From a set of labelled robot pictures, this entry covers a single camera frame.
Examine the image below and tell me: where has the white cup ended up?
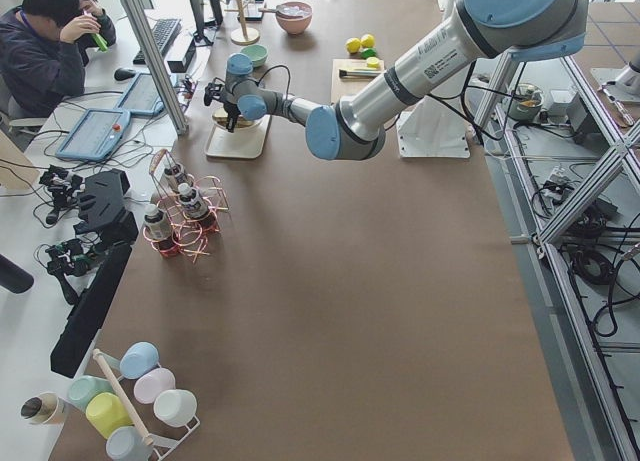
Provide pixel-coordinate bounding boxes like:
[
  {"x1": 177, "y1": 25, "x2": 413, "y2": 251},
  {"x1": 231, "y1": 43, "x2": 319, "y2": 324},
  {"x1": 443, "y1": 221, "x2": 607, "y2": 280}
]
[{"x1": 153, "y1": 389, "x2": 197, "y2": 427}]

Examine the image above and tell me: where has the yellow lemon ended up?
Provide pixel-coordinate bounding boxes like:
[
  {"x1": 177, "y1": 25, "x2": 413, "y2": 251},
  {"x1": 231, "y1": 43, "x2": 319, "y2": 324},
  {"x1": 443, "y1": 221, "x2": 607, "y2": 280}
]
[
  {"x1": 360, "y1": 33, "x2": 376, "y2": 49},
  {"x1": 345, "y1": 37, "x2": 361, "y2": 54}
]

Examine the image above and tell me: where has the yellow cup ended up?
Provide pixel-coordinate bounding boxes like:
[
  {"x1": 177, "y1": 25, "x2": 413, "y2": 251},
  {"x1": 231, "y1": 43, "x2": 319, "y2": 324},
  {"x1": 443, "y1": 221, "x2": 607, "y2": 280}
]
[{"x1": 85, "y1": 392, "x2": 133, "y2": 439}]

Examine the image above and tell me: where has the upper bottle in rack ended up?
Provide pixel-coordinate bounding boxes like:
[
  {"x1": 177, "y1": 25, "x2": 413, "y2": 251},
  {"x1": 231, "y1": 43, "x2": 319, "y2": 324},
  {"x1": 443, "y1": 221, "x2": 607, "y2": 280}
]
[{"x1": 163, "y1": 164, "x2": 189, "y2": 193}]

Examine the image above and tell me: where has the beige steel-lined cup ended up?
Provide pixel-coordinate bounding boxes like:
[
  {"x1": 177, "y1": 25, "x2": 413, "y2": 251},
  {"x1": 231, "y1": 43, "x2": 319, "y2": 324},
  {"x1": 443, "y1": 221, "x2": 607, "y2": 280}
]
[{"x1": 20, "y1": 392, "x2": 68, "y2": 425}]

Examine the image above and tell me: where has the wooden mug tree stand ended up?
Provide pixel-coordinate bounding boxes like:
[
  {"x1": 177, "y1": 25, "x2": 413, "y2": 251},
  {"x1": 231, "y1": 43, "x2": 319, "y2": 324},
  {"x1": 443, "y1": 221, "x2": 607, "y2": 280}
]
[{"x1": 228, "y1": 0, "x2": 260, "y2": 46}]

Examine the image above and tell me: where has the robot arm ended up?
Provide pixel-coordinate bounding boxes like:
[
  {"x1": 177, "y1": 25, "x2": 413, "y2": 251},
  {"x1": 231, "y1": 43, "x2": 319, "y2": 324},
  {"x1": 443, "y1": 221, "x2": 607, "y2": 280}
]
[{"x1": 205, "y1": 0, "x2": 589, "y2": 160}]

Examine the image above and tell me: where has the white cup rack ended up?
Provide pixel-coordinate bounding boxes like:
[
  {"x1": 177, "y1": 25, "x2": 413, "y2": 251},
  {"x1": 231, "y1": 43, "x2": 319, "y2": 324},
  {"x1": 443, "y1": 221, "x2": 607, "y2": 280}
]
[{"x1": 92, "y1": 348, "x2": 201, "y2": 460}]

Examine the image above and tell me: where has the black keyboard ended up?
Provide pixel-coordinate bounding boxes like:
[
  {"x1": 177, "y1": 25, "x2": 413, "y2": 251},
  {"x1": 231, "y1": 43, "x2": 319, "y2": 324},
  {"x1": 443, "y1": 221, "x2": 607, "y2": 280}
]
[{"x1": 152, "y1": 18, "x2": 182, "y2": 57}]

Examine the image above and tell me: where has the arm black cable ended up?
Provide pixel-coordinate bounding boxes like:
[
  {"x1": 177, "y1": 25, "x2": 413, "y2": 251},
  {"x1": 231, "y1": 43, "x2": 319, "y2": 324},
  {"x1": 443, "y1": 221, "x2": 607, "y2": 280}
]
[{"x1": 252, "y1": 64, "x2": 292, "y2": 100}]

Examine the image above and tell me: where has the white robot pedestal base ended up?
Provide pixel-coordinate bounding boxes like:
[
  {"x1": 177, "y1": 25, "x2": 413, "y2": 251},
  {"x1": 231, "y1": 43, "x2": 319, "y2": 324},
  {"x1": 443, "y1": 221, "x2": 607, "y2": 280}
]
[{"x1": 396, "y1": 97, "x2": 470, "y2": 159}]

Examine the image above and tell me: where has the copper wire bottle rack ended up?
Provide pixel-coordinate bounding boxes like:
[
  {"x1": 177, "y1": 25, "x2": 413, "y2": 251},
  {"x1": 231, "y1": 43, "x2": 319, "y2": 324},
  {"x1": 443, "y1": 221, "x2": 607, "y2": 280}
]
[{"x1": 142, "y1": 148, "x2": 230, "y2": 261}]

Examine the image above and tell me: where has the half cut lemon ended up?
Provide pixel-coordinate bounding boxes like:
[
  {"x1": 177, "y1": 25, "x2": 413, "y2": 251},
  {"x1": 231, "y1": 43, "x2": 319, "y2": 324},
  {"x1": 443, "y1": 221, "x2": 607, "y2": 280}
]
[{"x1": 366, "y1": 57, "x2": 380, "y2": 69}]

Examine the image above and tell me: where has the pink cup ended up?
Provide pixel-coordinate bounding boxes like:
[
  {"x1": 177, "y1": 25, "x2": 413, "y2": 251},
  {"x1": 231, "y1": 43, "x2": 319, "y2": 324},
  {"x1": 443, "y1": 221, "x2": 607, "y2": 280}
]
[{"x1": 133, "y1": 367, "x2": 176, "y2": 404}]

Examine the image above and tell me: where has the lower right bottle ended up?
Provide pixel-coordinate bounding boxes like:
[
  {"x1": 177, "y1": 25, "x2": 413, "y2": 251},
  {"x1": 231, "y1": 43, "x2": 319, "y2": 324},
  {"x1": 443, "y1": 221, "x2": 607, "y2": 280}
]
[{"x1": 144, "y1": 203, "x2": 171, "y2": 242}]

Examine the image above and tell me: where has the light blue cup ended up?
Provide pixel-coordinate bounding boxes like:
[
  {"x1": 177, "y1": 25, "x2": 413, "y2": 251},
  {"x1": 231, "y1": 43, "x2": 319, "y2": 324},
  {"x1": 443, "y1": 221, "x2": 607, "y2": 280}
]
[{"x1": 119, "y1": 341, "x2": 159, "y2": 380}]

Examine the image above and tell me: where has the green bowl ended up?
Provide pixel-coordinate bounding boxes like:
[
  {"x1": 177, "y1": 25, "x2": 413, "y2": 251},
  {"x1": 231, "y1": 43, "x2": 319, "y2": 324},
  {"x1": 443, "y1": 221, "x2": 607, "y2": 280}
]
[{"x1": 241, "y1": 44, "x2": 268, "y2": 68}]

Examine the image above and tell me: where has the seated person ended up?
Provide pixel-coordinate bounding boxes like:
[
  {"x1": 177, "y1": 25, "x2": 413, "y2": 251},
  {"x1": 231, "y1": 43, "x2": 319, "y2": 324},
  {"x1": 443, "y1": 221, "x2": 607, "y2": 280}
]
[{"x1": 1, "y1": 0, "x2": 116, "y2": 118}]

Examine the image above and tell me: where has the blue teach pendant far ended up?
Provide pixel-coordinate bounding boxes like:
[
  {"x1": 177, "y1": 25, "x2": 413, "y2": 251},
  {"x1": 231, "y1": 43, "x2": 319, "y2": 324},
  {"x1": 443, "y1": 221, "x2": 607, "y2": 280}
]
[{"x1": 115, "y1": 73, "x2": 164, "y2": 118}]

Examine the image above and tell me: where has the mint green cup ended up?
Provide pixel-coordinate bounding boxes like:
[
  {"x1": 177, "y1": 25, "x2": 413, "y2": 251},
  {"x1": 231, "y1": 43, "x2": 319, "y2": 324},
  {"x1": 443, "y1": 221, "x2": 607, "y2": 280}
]
[{"x1": 67, "y1": 375, "x2": 113, "y2": 412}]

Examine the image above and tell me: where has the upper yellow lemon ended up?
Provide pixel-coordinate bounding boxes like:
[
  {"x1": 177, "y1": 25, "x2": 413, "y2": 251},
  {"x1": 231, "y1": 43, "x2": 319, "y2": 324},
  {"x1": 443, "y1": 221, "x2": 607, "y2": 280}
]
[{"x1": 345, "y1": 37, "x2": 361, "y2": 54}]

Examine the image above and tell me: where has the blue teach pendant near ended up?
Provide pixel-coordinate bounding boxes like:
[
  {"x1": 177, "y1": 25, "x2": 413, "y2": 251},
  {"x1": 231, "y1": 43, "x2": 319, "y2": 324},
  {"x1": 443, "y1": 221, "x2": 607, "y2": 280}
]
[{"x1": 55, "y1": 109, "x2": 131, "y2": 162}]

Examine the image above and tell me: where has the pink bowl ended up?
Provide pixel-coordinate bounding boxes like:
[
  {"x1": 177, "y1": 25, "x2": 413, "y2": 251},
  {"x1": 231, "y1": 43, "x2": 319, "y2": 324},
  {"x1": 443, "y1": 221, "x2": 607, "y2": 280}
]
[{"x1": 275, "y1": 1, "x2": 313, "y2": 35}]

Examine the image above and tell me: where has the grey blue cup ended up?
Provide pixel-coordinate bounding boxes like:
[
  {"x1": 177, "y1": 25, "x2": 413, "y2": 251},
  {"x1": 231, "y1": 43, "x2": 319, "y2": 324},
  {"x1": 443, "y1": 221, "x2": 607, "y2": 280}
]
[{"x1": 106, "y1": 426, "x2": 153, "y2": 461}]

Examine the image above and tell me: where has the aluminium frame post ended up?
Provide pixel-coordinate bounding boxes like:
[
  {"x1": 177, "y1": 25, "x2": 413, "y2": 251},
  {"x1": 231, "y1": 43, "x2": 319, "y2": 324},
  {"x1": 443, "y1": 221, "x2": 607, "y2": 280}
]
[{"x1": 120, "y1": 0, "x2": 189, "y2": 135}]

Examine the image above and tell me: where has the wooden cutting board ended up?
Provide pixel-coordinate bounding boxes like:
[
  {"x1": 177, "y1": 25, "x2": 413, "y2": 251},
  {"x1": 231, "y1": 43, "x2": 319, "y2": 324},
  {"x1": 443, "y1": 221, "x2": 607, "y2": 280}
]
[{"x1": 330, "y1": 59, "x2": 384, "y2": 104}]

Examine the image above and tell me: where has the black computer mouse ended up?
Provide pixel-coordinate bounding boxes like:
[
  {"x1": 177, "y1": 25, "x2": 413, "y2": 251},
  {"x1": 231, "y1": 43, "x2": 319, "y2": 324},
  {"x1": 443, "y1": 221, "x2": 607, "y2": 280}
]
[{"x1": 113, "y1": 68, "x2": 137, "y2": 81}]

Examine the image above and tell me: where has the lower yellow lemon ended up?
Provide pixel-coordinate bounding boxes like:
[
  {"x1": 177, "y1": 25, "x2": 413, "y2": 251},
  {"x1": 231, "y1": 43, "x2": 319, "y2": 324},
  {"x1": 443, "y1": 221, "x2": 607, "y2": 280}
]
[{"x1": 360, "y1": 33, "x2": 376, "y2": 49}]

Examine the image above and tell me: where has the lower left bottle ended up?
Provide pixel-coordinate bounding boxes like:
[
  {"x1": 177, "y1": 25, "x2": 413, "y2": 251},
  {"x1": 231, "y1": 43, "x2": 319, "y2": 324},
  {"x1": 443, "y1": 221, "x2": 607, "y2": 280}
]
[{"x1": 178, "y1": 182, "x2": 208, "y2": 220}]

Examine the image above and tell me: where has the white round plate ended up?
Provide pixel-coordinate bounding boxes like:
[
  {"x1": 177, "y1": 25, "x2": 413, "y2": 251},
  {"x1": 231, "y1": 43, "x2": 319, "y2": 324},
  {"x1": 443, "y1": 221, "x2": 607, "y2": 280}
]
[{"x1": 212, "y1": 110, "x2": 259, "y2": 130}]

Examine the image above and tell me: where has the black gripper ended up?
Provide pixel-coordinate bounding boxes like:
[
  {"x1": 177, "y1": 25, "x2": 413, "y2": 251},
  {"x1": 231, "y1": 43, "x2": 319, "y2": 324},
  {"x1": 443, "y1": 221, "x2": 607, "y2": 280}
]
[{"x1": 223, "y1": 101, "x2": 241, "y2": 133}]

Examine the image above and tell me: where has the green lime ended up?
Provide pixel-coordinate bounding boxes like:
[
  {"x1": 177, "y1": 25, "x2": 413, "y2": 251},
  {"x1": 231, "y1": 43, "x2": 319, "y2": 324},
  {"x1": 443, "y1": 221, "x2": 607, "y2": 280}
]
[{"x1": 360, "y1": 48, "x2": 377, "y2": 59}]

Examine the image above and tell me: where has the blue teach pendant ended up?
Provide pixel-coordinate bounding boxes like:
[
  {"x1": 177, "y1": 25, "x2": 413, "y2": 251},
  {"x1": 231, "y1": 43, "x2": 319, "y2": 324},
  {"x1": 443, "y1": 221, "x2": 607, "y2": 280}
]
[
  {"x1": 115, "y1": 73, "x2": 164, "y2": 118},
  {"x1": 55, "y1": 109, "x2": 131, "y2": 162}
]

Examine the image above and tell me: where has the cream rabbit tray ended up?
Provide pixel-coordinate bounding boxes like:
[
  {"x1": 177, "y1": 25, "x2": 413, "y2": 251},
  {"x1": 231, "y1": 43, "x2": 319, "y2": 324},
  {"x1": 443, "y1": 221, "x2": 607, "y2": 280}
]
[{"x1": 205, "y1": 115, "x2": 271, "y2": 159}]

